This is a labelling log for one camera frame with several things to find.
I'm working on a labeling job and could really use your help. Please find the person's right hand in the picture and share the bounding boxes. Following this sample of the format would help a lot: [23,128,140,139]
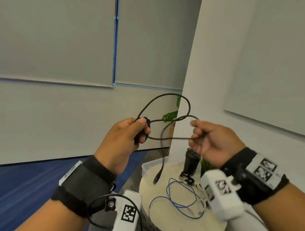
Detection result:
[188,120,246,168]

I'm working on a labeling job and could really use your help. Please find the person's left hand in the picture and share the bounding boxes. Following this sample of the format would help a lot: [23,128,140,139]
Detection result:
[94,117,152,175]

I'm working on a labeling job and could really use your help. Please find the clear plastic storage bin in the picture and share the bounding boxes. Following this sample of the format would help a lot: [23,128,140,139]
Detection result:
[141,156,170,178]

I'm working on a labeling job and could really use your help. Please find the long white cable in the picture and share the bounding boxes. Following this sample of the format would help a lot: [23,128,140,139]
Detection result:
[196,183,207,200]

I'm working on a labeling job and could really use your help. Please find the blue network cable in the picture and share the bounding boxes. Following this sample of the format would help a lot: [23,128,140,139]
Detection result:
[148,178,206,219]

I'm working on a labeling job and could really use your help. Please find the long black cable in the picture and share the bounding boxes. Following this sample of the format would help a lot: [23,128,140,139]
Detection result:
[133,93,208,186]

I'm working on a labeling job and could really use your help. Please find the person's left forearm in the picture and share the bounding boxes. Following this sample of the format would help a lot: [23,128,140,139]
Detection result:
[14,199,87,231]

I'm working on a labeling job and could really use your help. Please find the person's right forearm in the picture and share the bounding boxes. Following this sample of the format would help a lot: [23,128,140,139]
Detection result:
[252,183,305,231]

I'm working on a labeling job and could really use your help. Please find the person's dark trousers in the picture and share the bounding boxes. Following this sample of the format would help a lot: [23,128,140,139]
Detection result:
[88,209,119,231]

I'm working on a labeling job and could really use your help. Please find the small potted grass plant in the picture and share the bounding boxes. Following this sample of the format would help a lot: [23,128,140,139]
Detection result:
[200,158,215,177]

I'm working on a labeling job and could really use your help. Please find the black marker wristband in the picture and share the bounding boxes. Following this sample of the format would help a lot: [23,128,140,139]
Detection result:
[51,156,117,218]
[220,147,290,206]

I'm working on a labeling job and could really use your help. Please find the black tumbler with lid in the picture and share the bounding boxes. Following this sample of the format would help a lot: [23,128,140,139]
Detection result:
[183,148,201,176]

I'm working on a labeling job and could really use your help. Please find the large leafy green plant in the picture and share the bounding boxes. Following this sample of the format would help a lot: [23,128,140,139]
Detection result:
[161,95,182,154]

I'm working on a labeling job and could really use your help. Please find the round white table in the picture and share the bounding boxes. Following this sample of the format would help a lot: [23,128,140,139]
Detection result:
[139,162,228,231]

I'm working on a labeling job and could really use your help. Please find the white wall whiteboard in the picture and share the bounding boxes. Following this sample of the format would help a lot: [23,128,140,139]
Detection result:
[224,0,305,136]

